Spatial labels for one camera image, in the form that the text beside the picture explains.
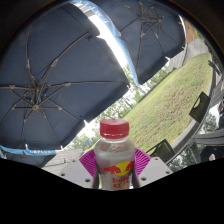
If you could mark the large navy patio umbrella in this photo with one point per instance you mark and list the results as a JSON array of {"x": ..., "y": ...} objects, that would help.
[{"x": 66, "y": 76}]

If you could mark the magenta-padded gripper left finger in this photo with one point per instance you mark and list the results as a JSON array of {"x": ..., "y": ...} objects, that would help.
[{"x": 87, "y": 161}]

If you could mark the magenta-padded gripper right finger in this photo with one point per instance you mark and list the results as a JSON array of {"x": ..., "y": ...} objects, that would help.
[{"x": 143, "y": 161}]

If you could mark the grey roofed building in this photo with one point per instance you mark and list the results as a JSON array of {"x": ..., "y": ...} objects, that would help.
[
  {"x": 65, "y": 158},
  {"x": 191, "y": 53}
]

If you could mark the navy umbrella with blue trim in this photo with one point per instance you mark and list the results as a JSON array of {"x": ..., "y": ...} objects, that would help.
[{"x": 150, "y": 43}]

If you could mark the red-capped grey drink bottle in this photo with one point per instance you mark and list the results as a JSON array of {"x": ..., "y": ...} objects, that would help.
[{"x": 114, "y": 156}]

